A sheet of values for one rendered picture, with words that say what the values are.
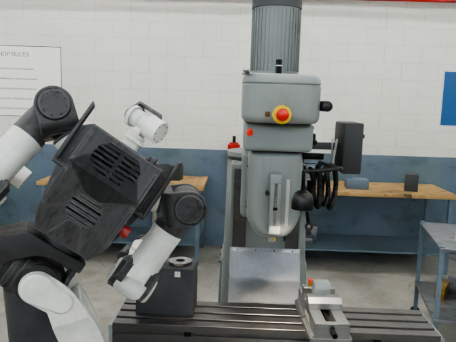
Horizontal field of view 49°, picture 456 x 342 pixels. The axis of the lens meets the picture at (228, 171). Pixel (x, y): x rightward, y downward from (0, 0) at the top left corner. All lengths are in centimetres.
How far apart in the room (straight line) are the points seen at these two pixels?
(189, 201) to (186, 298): 70
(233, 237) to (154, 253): 93
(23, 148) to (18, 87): 527
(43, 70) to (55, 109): 517
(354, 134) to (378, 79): 418
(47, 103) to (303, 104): 78
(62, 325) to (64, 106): 57
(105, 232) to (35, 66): 536
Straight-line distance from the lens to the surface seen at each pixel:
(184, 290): 193
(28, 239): 136
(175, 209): 132
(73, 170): 122
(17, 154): 134
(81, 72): 633
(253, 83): 162
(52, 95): 133
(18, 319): 357
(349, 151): 208
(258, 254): 228
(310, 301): 191
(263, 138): 171
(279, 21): 201
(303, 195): 161
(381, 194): 550
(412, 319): 214
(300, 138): 172
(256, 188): 177
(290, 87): 161
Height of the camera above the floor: 180
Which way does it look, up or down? 8 degrees down
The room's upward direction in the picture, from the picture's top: 2 degrees clockwise
